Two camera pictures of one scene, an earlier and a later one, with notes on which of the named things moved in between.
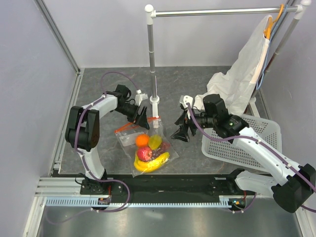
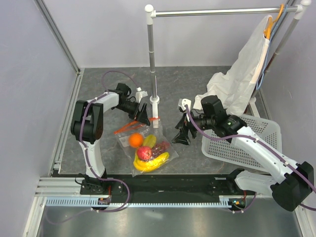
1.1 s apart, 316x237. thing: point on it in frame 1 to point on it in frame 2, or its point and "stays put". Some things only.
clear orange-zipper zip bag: [146, 150] stays put
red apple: [144, 153] stays put
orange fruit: [142, 140] to [136, 140]
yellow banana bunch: [144, 167] stays put
